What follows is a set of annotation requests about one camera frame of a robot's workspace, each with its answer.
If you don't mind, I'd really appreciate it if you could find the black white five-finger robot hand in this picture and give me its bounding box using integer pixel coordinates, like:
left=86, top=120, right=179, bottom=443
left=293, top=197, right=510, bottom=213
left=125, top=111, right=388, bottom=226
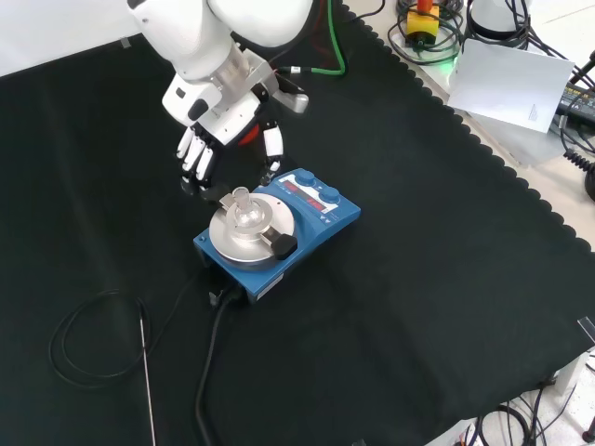
left=161, top=73, right=284, bottom=199

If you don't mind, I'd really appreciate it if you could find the heater with blue base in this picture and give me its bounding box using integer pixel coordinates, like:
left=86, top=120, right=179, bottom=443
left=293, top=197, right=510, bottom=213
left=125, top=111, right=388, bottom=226
left=192, top=167, right=362, bottom=306

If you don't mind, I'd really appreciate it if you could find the clear round-bottom glass flask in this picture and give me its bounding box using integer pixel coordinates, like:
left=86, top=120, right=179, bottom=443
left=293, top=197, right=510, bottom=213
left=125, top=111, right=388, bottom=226
left=226, top=186, right=265, bottom=233

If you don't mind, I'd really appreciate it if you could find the yellow stop button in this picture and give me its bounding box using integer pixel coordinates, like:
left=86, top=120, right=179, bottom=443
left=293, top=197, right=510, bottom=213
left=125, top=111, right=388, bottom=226
left=403, top=0, right=441, bottom=47

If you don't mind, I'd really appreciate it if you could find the black bench cloth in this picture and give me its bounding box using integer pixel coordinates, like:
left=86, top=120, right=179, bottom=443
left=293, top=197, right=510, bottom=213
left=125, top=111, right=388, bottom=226
left=0, top=0, right=595, bottom=446

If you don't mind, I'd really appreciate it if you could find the white paper sheet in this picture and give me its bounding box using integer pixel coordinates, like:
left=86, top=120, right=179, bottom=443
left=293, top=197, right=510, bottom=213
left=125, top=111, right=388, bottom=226
left=446, top=38, right=576, bottom=135

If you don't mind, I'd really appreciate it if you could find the pale grey board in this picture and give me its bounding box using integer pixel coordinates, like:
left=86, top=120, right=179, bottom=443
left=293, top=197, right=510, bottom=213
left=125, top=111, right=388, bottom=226
left=457, top=109, right=567, bottom=167

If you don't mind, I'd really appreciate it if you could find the black power adapter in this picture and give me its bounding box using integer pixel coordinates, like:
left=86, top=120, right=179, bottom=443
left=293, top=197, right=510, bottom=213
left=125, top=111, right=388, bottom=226
left=555, top=81, right=595, bottom=125

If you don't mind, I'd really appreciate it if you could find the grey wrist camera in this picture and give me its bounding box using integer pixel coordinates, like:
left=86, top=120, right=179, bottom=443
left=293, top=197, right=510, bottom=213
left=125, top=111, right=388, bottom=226
left=273, top=76, right=311, bottom=114

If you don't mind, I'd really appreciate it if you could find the green cable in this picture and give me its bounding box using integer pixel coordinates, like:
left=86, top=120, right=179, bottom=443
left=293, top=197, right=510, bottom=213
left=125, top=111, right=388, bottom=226
left=290, top=0, right=349, bottom=76

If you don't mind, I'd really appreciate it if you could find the thick black power cable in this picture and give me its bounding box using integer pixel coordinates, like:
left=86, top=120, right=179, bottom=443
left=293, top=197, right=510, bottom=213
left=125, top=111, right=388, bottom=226
left=194, top=288, right=244, bottom=446

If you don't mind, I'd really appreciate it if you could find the steel probe with thin cable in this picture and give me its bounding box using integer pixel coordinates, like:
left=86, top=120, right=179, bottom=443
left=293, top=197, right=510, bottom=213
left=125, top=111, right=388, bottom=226
left=48, top=273, right=201, bottom=446

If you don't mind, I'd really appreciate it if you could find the coiled black cable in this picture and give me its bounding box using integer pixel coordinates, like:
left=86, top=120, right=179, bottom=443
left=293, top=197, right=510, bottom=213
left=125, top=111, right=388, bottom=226
left=563, top=147, right=595, bottom=202

